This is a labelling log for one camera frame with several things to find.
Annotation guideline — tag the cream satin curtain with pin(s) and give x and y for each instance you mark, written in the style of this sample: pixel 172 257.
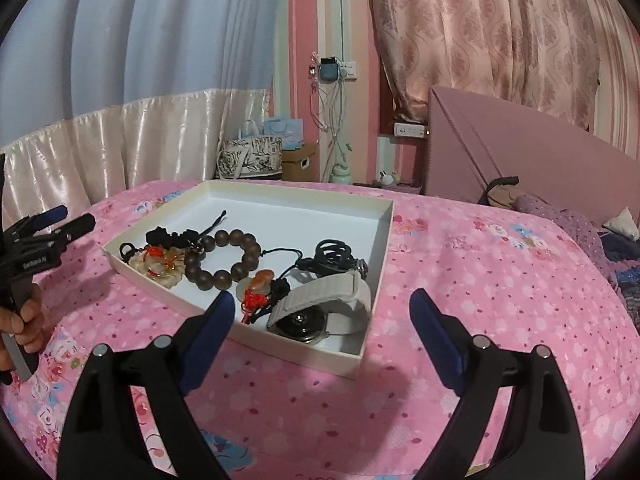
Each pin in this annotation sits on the cream satin curtain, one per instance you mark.
pixel 125 145

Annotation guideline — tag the blue sheer curtain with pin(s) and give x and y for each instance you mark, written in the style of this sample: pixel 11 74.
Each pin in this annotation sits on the blue sheer curtain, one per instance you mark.
pixel 150 35

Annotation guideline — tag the pink patterned curtain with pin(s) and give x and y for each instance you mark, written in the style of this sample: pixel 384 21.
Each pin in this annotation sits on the pink patterned curtain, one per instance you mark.
pixel 475 35

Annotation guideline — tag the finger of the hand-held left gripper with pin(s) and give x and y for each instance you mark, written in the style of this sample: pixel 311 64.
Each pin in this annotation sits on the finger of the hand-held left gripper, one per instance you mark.
pixel 50 215
pixel 75 227

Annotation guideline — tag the orange pendant red tassel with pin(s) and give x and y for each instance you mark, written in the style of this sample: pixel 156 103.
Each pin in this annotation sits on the orange pendant red tassel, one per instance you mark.
pixel 262 277

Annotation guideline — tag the white power strip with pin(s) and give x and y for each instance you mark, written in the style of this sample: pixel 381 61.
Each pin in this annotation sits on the white power strip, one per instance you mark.
pixel 409 129

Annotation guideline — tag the purple dotted pillow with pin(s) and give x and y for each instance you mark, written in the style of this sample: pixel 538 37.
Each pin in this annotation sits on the purple dotted pillow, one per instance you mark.
pixel 560 220

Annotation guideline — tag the pink floral bedsheet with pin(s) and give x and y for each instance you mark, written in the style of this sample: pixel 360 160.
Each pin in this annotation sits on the pink floral bedsheet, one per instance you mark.
pixel 475 270

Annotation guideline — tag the brown cardboard box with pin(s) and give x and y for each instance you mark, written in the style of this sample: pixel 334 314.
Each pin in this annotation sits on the brown cardboard box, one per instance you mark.
pixel 300 162

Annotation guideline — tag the white cardboard box tray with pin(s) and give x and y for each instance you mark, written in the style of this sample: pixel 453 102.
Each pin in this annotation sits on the white cardboard box tray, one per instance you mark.
pixel 300 210

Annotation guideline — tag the brown bag black band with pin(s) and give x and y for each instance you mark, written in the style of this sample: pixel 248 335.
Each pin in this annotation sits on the brown bag black band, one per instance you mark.
pixel 500 192

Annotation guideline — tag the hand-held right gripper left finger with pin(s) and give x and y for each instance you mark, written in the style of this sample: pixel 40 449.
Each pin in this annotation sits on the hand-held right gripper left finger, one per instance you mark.
pixel 210 340

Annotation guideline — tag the pink padded headboard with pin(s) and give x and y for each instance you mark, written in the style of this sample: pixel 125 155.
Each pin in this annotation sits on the pink padded headboard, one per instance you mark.
pixel 525 145

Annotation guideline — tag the light blue gift bag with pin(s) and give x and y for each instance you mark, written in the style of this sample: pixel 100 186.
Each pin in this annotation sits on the light blue gift bag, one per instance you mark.
pixel 280 130

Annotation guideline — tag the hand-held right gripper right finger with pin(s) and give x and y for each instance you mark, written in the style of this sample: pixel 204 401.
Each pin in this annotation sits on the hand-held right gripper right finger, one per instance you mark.
pixel 437 340

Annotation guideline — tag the floral print tote bag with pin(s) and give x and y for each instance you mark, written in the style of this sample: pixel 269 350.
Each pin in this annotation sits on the floral print tote bag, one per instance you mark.
pixel 250 160

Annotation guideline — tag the person's left hand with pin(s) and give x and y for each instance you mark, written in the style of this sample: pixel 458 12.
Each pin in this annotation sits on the person's left hand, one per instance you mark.
pixel 32 320

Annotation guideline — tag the wall socket blue charger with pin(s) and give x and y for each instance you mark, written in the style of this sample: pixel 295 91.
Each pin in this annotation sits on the wall socket blue charger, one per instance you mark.
pixel 330 69

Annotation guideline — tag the dark plaid blanket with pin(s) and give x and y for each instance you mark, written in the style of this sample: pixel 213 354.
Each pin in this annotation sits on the dark plaid blanket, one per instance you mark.
pixel 625 275

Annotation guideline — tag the white small cushion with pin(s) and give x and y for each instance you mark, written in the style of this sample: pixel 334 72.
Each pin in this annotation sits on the white small cushion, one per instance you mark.
pixel 624 225

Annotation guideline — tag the green ceramic bottle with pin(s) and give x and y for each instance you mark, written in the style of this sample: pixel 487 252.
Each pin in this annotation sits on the green ceramic bottle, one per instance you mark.
pixel 341 172

